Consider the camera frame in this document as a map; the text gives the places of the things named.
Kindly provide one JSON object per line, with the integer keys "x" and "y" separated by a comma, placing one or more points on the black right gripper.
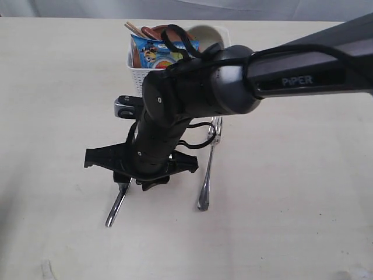
{"x": 145, "y": 170}

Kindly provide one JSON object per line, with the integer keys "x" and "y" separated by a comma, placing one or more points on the silver table knife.
{"x": 123, "y": 189}

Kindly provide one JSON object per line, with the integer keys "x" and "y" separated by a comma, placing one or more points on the silver fork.
{"x": 203, "y": 200}

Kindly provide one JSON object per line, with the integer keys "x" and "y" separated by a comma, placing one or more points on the white perforated plastic basket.
{"x": 146, "y": 55}

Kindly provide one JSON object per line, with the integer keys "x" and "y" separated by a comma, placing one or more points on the blue chips bag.
{"x": 154, "y": 55}

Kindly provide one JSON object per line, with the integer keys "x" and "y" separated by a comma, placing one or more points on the brown round plate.
{"x": 154, "y": 32}

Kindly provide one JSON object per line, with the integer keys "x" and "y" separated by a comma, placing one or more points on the pale green bowl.
{"x": 206, "y": 35}

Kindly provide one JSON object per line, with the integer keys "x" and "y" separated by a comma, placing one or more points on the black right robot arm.
{"x": 228, "y": 81}

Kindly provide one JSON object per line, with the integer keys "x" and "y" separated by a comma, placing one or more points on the brown spoon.
{"x": 151, "y": 33}

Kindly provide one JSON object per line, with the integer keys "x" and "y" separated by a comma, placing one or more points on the wooden chopstick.
{"x": 135, "y": 30}
{"x": 135, "y": 26}

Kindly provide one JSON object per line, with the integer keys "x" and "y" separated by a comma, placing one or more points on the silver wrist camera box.
{"x": 128, "y": 107}

